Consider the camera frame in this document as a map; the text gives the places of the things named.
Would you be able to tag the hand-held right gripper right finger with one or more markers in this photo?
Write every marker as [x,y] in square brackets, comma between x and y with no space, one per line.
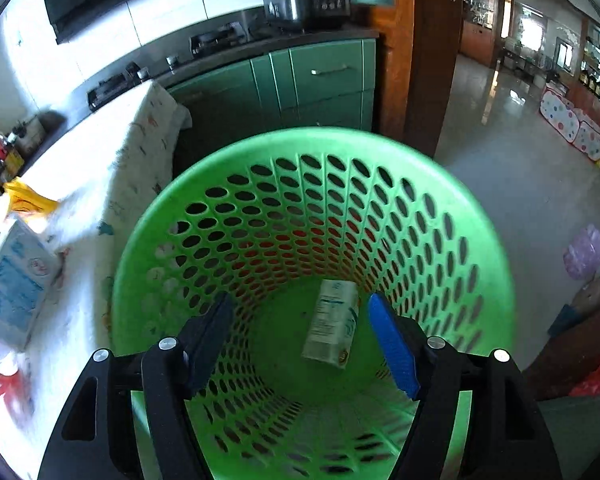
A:
[395,345]

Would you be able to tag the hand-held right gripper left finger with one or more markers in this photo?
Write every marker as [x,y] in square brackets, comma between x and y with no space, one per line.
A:
[212,345]

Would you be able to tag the small white green carton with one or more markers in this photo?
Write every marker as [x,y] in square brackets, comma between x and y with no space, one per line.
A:
[330,325]

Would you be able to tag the green perforated plastic basket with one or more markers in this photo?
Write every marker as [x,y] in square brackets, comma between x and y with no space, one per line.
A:
[430,200]

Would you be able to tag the brown wooden furniture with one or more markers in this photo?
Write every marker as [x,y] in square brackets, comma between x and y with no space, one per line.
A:
[555,370]

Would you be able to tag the printed white table cloth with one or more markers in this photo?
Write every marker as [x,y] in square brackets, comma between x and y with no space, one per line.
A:
[130,160]

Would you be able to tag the blue white carton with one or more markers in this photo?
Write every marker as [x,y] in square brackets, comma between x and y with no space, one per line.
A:
[15,285]

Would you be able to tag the pink plastic bag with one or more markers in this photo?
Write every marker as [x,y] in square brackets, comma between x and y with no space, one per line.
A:
[585,252]

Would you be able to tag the yellow snack packet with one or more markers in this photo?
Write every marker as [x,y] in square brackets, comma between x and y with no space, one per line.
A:
[25,200]

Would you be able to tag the green kitchen cabinets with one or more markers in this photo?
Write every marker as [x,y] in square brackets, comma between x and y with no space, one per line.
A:
[320,90]

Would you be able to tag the cluster of condiment bottles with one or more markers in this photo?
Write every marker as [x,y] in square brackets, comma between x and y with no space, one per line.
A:
[5,155]

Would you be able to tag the polka dot play tent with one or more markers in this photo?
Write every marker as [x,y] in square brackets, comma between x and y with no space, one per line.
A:
[570,120]

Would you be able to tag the wooden door with glass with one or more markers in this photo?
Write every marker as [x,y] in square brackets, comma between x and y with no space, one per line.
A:
[420,60]

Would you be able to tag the black gas stove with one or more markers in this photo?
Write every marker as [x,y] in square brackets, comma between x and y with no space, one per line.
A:
[210,40]

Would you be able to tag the wooden display cabinet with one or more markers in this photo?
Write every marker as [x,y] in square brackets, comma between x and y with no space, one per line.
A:
[480,35]

